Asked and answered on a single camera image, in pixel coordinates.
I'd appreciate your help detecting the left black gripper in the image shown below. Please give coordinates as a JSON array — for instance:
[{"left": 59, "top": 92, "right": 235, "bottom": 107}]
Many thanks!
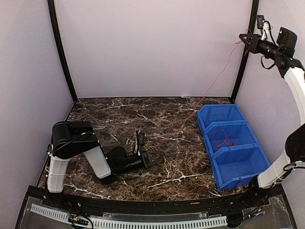
[{"left": 117, "top": 151, "right": 165, "bottom": 176}]

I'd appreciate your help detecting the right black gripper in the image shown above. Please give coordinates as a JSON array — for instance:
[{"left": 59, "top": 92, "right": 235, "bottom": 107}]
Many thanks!
[{"left": 240, "top": 33, "right": 283, "bottom": 60}]

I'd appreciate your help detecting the yellow cable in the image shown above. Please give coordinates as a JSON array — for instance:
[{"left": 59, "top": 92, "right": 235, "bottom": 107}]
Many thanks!
[{"left": 131, "top": 140, "right": 172, "bottom": 177}]

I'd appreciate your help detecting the blue cable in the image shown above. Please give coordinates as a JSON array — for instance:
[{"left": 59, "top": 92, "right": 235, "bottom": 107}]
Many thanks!
[{"left": 209, "top": 113, "right": 227, "bottom": 122}]

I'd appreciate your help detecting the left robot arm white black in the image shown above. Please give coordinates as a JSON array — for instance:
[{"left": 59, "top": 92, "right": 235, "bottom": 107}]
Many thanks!
[{"left": 46, "top": 121, "right": 165, "bottom": 208}]

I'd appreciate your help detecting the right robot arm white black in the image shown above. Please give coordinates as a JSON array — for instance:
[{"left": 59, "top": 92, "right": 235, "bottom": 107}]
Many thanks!
[{"left": 237, "top": 28, "right": 305, "bottom": 207}]

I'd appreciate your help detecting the blue plastic divided bin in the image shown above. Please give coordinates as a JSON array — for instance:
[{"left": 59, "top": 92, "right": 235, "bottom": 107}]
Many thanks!
[{"left": 197, "top": 104, "right": 270, "bottom": 191}]

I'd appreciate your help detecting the right black frame post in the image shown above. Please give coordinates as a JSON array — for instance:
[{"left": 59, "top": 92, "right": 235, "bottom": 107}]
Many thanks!
[{"left": 230, "top": 0, "right": 259, "bottom": 104}]

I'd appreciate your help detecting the black frame post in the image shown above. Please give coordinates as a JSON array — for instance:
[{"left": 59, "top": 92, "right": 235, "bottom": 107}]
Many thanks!
[
  {"left": 230, "top": 0, "right": 259, "bottom": 104},
  {"left": 47, "top": 0, "right": 78, "bottom": 103}
]

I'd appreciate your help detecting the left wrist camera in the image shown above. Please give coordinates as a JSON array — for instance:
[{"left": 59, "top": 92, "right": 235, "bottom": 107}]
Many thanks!
[{"left": 131, "top": 131, "right": 145, "bottom": 156}]

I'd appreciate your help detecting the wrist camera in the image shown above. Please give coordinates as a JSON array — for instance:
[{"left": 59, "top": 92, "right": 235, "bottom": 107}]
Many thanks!
[
  {"left": 131, "top": 131, "right": 145, "bottom": 156},
  {"left": 256, "top": 15, "right": 274, "bottom": 41}
]

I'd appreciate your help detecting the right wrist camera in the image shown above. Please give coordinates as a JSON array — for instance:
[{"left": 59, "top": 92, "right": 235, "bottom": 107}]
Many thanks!
[{"left": 256, "top": 15, "right": 274, "bottom": 41}]

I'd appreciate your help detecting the white slotted cable duct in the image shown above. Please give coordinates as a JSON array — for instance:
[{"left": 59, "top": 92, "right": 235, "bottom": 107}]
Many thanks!
[{"left": 30, "top": 204, "right": 227, "bottom": 229}]

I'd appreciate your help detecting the black front rail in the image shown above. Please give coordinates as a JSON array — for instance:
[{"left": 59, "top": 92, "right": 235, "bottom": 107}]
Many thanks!
[{"left": 23, "top": 185, "right": 286, "bottom": 218}]

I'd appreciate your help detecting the left black frame post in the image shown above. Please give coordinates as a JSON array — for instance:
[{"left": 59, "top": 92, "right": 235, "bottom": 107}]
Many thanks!
[{"left": 47, "top": 0, "right": 78, "bottom": 103}]

